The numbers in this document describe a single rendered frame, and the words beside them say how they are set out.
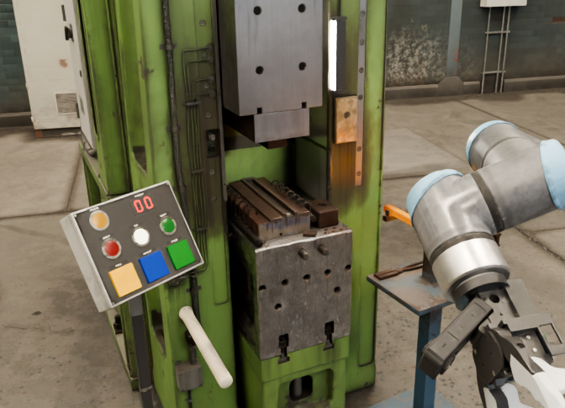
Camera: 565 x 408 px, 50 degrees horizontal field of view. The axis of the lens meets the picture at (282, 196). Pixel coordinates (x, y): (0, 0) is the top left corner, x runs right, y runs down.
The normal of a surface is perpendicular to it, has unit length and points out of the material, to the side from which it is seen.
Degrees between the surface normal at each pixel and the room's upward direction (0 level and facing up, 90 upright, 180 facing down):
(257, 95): 90
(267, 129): 90
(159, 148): 90
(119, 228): 60
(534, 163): 43
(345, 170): 90
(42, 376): 0
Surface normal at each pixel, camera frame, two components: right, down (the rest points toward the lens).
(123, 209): 0.65, -0.28
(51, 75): 0.20, 0.34
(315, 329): 0.41, 0.32
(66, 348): -0.02, -0.93
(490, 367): -0.97, 0.11
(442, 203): -0.40, -0.52
